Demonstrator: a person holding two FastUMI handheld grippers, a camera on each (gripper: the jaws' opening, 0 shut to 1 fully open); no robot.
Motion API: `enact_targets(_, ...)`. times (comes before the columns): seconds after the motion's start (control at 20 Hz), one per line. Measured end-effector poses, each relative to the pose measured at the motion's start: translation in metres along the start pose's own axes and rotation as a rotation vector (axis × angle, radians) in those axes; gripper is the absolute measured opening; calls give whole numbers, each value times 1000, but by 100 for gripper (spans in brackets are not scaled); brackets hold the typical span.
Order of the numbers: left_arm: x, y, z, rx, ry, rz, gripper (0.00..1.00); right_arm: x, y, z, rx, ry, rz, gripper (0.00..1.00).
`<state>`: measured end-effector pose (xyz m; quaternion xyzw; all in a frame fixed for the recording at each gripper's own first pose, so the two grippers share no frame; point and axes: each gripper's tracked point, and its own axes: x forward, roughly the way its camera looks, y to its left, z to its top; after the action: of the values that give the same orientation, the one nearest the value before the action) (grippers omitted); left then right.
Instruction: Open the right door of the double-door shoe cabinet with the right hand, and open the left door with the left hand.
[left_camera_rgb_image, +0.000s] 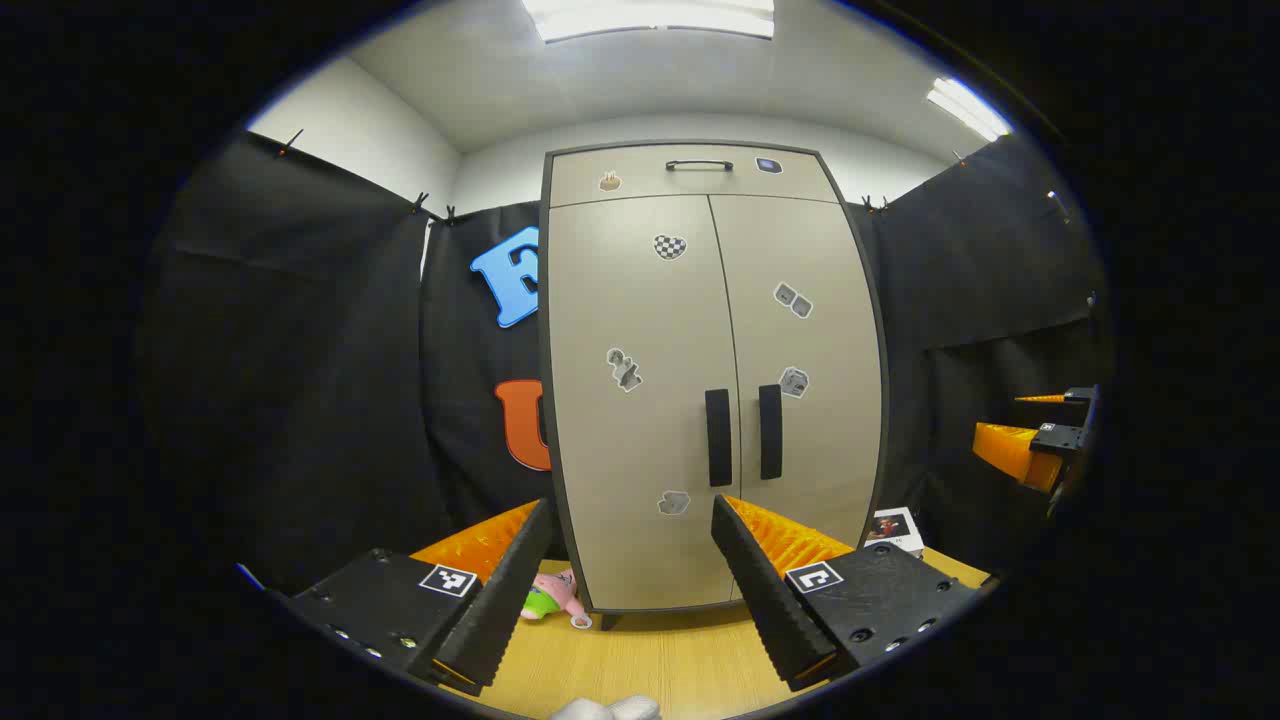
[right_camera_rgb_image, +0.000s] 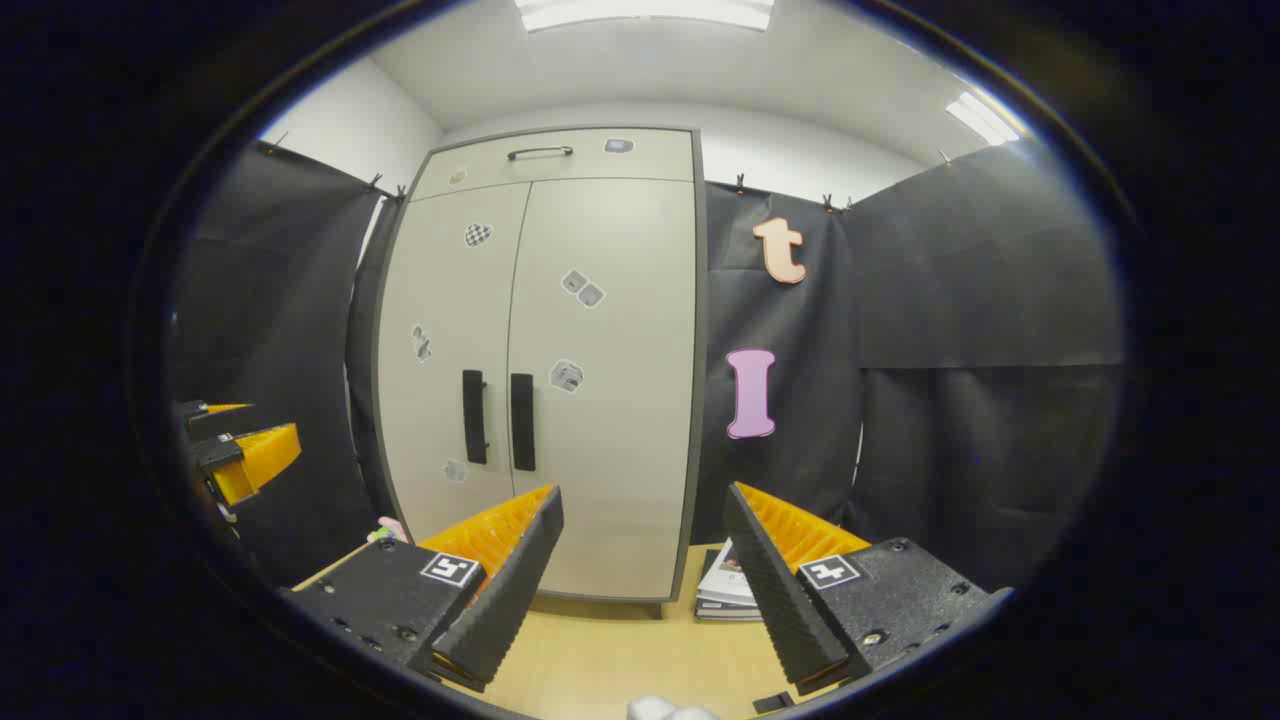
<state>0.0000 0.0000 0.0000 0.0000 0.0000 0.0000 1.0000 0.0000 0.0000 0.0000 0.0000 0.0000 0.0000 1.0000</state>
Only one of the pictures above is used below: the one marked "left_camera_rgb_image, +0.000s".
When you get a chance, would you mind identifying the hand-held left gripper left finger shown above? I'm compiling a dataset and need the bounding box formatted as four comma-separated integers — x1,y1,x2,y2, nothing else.
237,497,557,698

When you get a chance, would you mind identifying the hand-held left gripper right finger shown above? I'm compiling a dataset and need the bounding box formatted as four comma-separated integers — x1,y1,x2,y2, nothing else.
710,493,986,693

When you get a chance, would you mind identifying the grey cabinet door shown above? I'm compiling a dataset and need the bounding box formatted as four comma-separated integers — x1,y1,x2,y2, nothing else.
708,193,889,601
546,195,746,611

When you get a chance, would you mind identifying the black door handle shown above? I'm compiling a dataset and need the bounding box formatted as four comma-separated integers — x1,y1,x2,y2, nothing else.
757,383,784,481
704,388,734,488

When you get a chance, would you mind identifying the grey double-door shoe cabinet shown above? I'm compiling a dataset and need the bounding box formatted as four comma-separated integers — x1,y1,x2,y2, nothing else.
538,140,893,631

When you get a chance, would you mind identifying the grey cabinet drawer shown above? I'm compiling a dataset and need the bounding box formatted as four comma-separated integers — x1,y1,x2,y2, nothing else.
548,145,841,208

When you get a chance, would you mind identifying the pink green plush toy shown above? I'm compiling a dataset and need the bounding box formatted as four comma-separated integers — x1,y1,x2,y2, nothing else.
520,568,593,629

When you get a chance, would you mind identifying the photo card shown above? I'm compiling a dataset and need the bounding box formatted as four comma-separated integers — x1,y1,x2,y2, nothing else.
862,507,926,557

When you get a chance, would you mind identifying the small ceiling light panel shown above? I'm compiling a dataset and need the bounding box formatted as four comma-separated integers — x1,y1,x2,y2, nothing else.
925,77,1013,143

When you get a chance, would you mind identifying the black backdrop cloth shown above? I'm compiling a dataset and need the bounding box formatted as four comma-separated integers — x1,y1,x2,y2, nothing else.
135,130,1111,601

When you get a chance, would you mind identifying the large ceiling light panel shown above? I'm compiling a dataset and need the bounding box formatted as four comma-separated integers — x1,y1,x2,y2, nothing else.
520,0,776,43

